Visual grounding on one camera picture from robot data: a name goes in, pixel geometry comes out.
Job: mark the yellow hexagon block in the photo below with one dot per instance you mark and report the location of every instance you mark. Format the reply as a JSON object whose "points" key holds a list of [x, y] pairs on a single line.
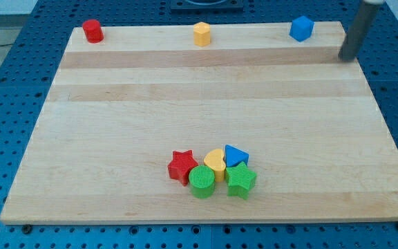
{"points": [[202, 34]]}

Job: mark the wooden board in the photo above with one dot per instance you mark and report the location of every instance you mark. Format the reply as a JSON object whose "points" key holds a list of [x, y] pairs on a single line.
{"points": [[118, 109]]}

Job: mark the blue triangle block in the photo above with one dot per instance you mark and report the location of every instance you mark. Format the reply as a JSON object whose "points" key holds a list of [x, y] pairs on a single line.
{"points": [[234, 156]]}

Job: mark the blue cube block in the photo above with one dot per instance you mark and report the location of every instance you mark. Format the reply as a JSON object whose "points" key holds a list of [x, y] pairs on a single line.
{"points": [[301, 28]]}

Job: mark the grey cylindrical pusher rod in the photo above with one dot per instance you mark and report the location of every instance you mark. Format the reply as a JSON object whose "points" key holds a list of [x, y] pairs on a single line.
{"points": [[358, 29]]}

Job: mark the green star block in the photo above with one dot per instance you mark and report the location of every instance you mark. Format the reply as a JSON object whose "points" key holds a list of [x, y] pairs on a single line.
{"points": [[240, 180]]}

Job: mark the yellow heart block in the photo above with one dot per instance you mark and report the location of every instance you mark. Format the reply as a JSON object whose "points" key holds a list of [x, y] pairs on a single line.
{"points": [[215, 161]]}

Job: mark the red cylinder block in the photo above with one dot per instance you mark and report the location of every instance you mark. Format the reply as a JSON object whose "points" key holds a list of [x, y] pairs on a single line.
{"points": [[93, 31]]}

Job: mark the green cylinder block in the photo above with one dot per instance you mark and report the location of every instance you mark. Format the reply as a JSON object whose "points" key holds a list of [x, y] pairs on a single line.
{"points": [[202, 181]]}

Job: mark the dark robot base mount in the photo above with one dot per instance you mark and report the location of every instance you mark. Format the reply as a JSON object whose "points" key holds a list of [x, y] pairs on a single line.
{"points": [[181, 5]]}

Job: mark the red star block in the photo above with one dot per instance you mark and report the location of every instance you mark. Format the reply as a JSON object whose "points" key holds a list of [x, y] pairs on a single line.
{"points": [[180, 166]]}

